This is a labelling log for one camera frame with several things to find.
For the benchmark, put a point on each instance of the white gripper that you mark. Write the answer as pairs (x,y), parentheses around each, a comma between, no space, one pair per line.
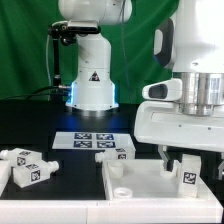
(161,120)

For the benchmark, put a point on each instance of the white u-shaped fence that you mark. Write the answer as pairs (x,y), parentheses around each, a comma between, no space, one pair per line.
(147,211)

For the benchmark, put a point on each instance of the white square tabletop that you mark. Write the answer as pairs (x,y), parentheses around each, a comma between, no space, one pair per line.
(141,179)

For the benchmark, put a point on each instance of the black camera on stand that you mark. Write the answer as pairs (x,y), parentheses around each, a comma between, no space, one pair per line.
(65,32)

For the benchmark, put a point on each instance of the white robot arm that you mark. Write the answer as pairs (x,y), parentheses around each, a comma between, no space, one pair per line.
(186,110)

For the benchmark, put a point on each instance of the paper sheet with markers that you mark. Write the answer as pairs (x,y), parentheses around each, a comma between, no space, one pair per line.
(91,141)

